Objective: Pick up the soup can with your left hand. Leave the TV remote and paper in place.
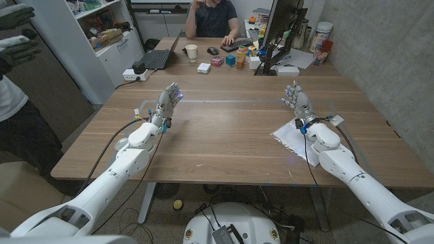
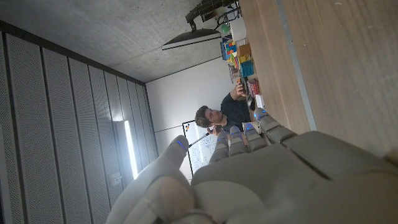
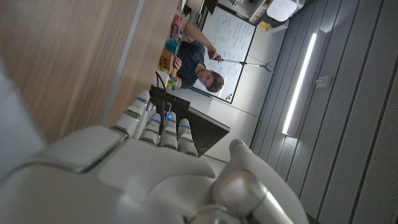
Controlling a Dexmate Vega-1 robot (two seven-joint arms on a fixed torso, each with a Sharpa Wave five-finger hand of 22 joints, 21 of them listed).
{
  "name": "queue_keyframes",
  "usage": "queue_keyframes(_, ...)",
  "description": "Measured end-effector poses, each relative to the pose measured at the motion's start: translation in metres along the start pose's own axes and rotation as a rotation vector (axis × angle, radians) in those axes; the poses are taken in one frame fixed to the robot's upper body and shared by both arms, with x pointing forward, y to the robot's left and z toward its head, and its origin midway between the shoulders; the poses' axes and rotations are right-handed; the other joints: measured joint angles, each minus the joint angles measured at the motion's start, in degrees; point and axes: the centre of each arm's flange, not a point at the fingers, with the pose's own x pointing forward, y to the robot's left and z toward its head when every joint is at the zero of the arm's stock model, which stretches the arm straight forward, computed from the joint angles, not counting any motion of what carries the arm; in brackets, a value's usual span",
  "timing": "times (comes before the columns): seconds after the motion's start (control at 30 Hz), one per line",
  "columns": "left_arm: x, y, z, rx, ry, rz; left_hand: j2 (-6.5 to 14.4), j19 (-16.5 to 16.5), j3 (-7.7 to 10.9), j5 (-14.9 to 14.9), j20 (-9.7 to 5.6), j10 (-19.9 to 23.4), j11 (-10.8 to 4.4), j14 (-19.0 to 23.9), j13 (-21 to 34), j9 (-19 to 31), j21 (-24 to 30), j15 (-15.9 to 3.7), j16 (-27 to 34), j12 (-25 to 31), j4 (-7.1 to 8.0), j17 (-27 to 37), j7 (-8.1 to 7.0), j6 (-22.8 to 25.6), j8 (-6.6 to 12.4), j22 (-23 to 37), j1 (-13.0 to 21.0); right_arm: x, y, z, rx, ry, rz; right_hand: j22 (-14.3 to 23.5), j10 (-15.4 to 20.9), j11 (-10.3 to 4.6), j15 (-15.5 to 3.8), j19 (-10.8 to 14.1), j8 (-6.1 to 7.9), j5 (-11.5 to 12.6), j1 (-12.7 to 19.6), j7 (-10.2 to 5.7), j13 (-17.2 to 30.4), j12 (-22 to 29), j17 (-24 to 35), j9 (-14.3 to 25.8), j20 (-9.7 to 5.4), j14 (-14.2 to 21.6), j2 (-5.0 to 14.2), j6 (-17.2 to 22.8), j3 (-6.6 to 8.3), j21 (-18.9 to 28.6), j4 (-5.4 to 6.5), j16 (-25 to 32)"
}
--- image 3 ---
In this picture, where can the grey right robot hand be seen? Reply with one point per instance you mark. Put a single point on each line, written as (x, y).
(140, 186)

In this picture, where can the black computer monitor with stand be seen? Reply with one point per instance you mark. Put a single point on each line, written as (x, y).
(205, 130)

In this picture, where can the white square container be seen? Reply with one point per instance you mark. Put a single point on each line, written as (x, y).
(159, 79)

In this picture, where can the colourful block stack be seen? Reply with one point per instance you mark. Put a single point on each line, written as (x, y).
(172, 81)

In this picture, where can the brown cardboard box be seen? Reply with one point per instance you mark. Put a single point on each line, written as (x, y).
(166, 60)

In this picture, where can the seated person in dark shirt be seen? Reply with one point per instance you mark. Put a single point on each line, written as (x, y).
(189, 62)

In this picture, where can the blue cube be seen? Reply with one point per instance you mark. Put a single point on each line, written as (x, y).
(171, 47)

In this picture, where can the long grabber stick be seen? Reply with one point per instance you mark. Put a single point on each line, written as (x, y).
(248, 63)

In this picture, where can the pink red puzzle cube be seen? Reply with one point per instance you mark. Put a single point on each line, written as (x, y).
(176, 26)

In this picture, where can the whiteboard with writing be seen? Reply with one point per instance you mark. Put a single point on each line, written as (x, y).
(231, 34)

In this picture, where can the long linear ceiling light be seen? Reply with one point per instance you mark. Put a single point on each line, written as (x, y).
(298, 87)

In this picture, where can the small yellow box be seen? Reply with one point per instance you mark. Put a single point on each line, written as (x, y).
(265, 25)

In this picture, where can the white shelf cabinet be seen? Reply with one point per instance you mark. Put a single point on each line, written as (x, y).
(242, 9)

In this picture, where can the small ceiling sensor box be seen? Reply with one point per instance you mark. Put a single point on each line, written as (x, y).
(323, 82)

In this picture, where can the white perforated device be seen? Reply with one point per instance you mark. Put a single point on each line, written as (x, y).
(281, 9)

